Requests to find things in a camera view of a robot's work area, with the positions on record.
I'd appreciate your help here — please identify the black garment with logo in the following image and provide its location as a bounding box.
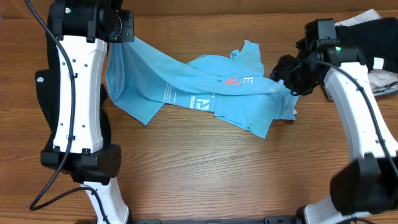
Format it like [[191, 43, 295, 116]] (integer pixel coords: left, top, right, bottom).
[[35, 34, 111, 150]]

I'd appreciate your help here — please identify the black folded garment on pile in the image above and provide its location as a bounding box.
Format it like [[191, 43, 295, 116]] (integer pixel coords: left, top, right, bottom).
[[336, 17, 397, 73]]

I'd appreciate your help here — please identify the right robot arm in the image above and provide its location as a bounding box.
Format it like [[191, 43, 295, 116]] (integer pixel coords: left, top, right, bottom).
[[266, 19, 397, 224]]

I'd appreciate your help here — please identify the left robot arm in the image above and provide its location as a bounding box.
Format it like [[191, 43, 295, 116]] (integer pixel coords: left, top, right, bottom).
[[40, 1, 134, 223]]

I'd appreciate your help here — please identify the light blue printed t-shirt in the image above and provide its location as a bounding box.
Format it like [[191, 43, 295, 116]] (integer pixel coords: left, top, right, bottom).
[[106, 39, 298, 138]]

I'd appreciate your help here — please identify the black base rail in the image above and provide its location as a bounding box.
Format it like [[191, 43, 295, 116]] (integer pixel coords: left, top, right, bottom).
[[128, 215, 305, 224]]

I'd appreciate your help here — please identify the beige folded garment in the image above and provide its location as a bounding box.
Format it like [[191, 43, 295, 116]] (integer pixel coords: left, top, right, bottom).
[[335, 9, 397, 90]]

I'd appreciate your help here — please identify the grey folded garment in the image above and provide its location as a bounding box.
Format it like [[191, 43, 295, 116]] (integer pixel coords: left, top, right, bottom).
[[323, 83, 398, 101]]

